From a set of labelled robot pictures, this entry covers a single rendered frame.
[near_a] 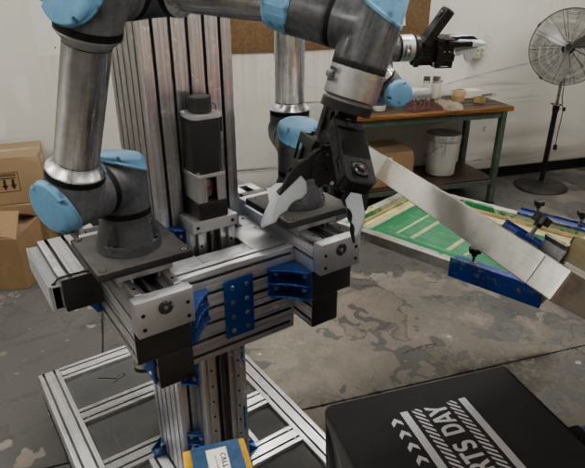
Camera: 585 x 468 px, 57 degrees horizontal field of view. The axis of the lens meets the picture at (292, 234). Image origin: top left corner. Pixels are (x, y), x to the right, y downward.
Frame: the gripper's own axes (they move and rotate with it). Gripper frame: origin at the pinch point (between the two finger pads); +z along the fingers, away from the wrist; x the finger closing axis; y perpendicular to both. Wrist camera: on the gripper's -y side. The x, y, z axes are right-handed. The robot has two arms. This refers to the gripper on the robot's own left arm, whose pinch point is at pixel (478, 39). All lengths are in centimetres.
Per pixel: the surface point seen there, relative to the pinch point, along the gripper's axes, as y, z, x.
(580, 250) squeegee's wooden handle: 31, -1, 65
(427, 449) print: 61, -42, 88
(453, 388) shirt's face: 63, -28, 72
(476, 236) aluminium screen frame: 0, -51, 100
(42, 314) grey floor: 187, -182, -122
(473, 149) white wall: 180, 189, -307
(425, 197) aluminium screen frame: 2, -52, 87
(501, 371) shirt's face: 64, -14, 68
